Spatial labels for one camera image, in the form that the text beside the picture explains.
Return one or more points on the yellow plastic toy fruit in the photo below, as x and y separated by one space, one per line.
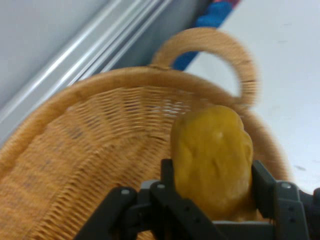
212 162

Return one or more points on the blue foam mat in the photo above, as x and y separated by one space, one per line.
212 15

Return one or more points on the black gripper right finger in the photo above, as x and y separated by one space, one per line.
277 197

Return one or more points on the grey metal rail frame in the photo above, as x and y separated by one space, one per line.
82 47

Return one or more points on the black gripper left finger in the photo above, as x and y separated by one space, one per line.
150 210

